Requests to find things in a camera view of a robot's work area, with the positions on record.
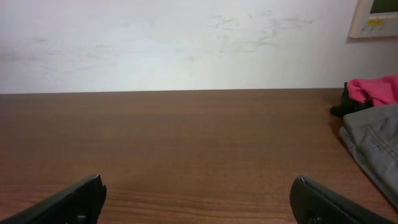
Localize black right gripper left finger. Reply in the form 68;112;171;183
1;174;107;224

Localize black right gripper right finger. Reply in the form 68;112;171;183
290;176;394;224

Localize grey shorts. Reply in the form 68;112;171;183
339;103;397;208

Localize black garment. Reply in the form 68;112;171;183
330;82;374;118

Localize red garment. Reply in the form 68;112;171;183
347;75;397;106

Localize beige wall control panel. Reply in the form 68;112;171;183
349;0;397;39

